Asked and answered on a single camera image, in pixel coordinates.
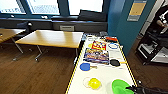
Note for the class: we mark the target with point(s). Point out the green bowl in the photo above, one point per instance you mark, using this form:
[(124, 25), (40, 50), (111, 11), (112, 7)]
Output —
[(120, 87)]

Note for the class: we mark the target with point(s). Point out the colourful snack packets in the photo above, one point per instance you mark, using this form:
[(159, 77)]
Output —
[(96, 56)]

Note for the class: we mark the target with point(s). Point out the bright window pane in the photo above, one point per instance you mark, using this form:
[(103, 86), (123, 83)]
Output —
[(43, 6), (85, 6), (10, 6)]

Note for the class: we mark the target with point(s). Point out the blue round paddle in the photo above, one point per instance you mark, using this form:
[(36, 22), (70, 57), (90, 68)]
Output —
[(85, 67)]

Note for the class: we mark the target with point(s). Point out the blue white box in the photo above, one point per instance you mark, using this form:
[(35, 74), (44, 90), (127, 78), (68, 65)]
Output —
[(88, 36)]

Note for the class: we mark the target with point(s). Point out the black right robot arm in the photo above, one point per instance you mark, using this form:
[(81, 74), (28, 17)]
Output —
[(158, 91)]

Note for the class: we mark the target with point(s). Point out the white plate blue rim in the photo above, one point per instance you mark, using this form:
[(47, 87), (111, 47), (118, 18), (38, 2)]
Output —
[(113, 46)]

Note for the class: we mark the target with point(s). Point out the red flat box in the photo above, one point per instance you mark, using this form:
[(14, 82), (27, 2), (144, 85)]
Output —
[(111, 39)]

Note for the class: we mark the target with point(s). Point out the white vent panel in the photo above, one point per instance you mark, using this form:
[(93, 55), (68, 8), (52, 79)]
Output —
[(67, 28)]

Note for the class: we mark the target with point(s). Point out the black cushion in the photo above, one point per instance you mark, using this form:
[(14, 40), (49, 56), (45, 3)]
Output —
[(93, 16)]

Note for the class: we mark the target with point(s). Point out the white yellow air hockey table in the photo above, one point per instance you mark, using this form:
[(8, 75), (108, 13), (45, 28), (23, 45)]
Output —
[(106, 75)]

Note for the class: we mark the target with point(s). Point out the yellow wall poster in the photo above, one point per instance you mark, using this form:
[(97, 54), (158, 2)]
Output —
[(136, 10)]

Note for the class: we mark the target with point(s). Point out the yellow bowl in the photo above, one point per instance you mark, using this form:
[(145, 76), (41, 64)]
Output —
[(94, 83)]

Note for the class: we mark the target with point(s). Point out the dark grey box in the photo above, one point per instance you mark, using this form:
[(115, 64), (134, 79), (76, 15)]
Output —
[(103, 33)]

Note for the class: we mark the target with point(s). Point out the person in black shirt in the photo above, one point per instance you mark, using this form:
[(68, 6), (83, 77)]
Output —
[(163, 20)]

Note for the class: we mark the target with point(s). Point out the yellow red game box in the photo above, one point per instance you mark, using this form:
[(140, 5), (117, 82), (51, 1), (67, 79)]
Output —
[(98, 45)]

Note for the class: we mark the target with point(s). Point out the dark window bench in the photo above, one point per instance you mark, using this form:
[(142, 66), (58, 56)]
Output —
[(46, 23)]

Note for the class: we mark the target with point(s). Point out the large wooden table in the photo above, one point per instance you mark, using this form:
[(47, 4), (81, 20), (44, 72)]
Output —
[(50, 37)]

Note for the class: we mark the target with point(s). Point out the wooden table with clutter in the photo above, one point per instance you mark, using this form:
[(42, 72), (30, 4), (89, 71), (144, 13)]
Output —
[(8, 32)]

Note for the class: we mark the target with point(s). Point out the black office chair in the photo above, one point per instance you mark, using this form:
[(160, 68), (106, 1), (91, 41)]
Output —
[(27, 26)]

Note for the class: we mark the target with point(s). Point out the black wheeled cart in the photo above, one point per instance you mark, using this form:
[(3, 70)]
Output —
[(156, 40)]

